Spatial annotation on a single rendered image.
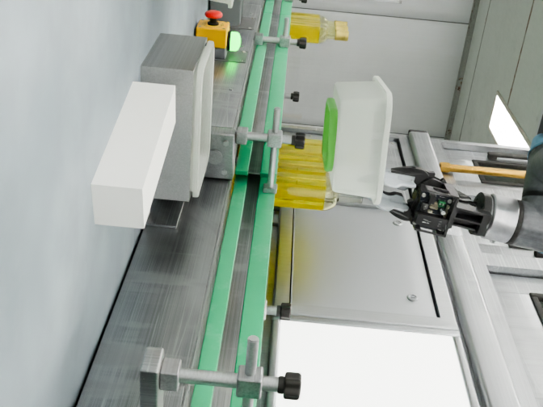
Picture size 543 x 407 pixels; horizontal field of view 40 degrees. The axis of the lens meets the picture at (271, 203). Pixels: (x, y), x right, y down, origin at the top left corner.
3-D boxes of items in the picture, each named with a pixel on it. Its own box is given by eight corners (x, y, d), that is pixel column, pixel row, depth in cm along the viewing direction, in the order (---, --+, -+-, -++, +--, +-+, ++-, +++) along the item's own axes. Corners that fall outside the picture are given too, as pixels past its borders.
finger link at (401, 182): (364, 171, 117) (421, 186, 118) (362, 160, 123) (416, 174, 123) (359, 190, 118) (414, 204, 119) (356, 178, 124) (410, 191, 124)
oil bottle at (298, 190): (231, 203, 151) (337, 213, 151) (233, 178, 148) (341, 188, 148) (233, 190, 156) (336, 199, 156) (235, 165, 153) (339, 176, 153)
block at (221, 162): (195, 178, 139) (233, 182, 139) (196, 132, 135) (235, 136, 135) (197, 170, 143) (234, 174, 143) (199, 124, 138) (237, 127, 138)
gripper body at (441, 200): (423, 186, 116) (498, 204, 116) (416, 169, 124) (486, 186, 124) (409, 230, 118) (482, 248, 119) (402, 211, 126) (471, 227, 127)
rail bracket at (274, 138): (232, 190, 140) (298, 197, 140) (237, 106, 132) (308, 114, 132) (233, 183, 143) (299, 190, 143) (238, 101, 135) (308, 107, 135)
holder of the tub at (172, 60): (141, 226, 123) (187, 230, 123) (140, 65, 110) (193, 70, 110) (158, 178, 138) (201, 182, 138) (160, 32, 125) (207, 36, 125)
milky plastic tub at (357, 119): (334, 90, 108) (394, 94, 108) (327, 69, 129) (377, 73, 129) (323, 205, 113) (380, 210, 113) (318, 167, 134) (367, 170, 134)
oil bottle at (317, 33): (263, 39, 249) (347, 47, 249) (264, 22, 247) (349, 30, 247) (263, 34, 254) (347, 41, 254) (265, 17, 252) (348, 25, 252)
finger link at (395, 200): (358, 192, 118) (414, 205, 119) (355, 180, 124) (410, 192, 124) (352, 211, 119) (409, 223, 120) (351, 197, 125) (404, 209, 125)
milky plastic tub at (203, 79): (143, 199, 121) (197, 203, 121) (143, 65, 110) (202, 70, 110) (162, 153, 136) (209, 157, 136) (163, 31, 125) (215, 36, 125)
